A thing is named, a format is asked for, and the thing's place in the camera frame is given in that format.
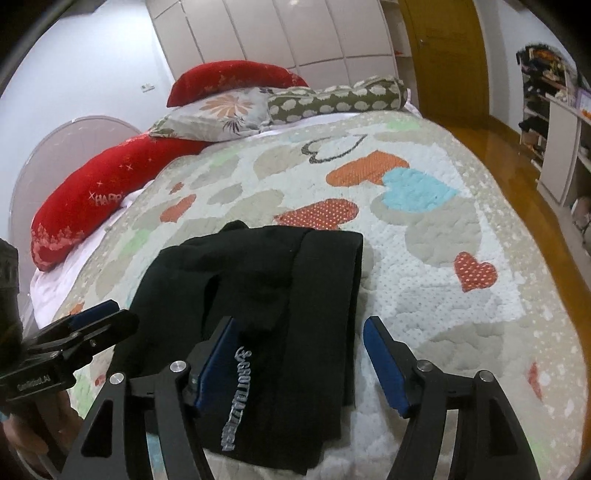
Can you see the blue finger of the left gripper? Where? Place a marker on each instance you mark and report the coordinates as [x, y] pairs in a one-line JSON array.
[[93, 314]]

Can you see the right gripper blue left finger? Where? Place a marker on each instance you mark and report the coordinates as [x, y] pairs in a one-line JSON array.
[[213, 368]]

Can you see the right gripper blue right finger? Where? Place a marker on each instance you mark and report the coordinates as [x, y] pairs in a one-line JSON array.
[[394, 363]]

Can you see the black pants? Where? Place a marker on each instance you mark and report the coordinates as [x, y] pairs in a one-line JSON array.
[[293, 292]]

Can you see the person's left hand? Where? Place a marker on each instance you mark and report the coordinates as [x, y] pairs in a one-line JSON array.
[[27, 432]]

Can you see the white bed sheet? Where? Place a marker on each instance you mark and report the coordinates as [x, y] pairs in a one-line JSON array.
[[49, 289]]

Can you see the heart pattern quilt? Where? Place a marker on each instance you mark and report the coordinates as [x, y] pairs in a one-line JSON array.
[[447, 263]]

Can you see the long red happy pillow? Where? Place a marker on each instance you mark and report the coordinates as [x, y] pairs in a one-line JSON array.
[[92, 193]]

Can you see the white bed headboard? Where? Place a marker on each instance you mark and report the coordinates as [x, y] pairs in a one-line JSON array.
[[55, 157]]

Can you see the white shelf unit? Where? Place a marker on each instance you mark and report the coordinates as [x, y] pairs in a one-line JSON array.
[[565, 177]]

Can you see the floral grey pillow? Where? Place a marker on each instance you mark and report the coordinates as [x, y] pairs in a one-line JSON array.
[[220, 117]]

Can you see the olive cloud pattern bolster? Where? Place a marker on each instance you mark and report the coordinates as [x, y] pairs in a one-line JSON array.
[[376, 93]]

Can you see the red pillow at back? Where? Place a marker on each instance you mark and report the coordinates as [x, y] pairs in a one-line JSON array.
[[220, 76]]

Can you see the wooden door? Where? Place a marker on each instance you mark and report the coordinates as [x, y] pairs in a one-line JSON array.
[[450, 61]]

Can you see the white wardrobe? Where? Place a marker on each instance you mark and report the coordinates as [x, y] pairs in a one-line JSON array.
[[325, 42]]

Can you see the wall power socket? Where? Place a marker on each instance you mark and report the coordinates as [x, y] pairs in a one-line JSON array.
[[147, 87]]

